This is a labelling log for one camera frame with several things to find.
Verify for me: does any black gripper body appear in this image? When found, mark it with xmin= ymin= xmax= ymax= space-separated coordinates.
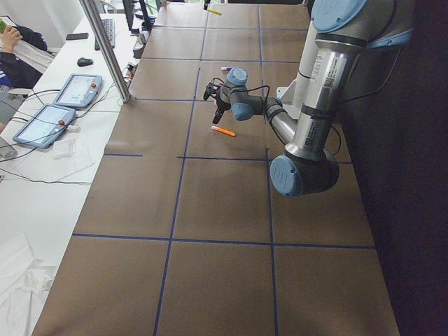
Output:
xmin=204 ymin=79 xmax=231 ymax=111

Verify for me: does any orange marker pen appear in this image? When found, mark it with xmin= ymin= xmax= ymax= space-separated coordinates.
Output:
xmin=211 ymin=125 xmax=236 ymax=137

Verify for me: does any yellow marker pen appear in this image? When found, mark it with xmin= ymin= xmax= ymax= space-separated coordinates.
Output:
xmin=206 ymin=8 xmax=222 ymax=16

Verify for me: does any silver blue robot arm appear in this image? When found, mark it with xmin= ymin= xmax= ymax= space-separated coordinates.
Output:
xmin=204 ymin=1 xmax=415 ymax=197

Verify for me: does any black keyboard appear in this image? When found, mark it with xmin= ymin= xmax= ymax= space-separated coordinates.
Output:
xmin=101 ymin=18 xmax=116 ymax=48

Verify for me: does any black computer mouse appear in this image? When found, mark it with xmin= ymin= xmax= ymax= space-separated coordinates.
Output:
xmin=77 ymin=57 xmax=93 ymax=67

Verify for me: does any teach pendant far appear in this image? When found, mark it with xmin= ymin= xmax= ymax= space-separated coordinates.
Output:
xmin=53 ymin=73 xmax=102 ymax=109

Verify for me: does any teach pendant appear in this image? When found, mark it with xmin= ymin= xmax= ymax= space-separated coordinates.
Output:
xmin=53 ymin=73 xmax=102 ymax=109
xmin=13 ymin=104 xmax=76 ymax=148

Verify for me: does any black smartphone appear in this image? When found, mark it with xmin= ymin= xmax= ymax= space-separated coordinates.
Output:
xmin=66 ymin=33 xmax=89 ymax=41

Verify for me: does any white plastic bag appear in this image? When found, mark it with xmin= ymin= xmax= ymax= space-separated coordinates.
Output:
xmin=52 ymin=139 xmax=76 ymax=160

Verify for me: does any teach pendant near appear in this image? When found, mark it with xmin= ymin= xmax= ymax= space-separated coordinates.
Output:
xmin=13 ymin=104 xmax=76 ymax=148

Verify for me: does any person in blue jacket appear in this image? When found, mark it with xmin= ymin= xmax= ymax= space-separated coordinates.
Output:
xmin=1 ymin=20 xmax=54 ymax=89

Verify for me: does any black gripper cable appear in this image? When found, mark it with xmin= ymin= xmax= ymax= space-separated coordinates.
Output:
xmin=209 ymin=77 xmax=272 ymax=125

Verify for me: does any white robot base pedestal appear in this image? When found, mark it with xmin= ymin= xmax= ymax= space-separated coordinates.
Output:
xmin=275 ymin=0 xmax=337 ymax=122

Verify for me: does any aluminium frame post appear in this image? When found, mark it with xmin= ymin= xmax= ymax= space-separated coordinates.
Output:
xmin=79 ymin=0 xmax=131 ymax=104

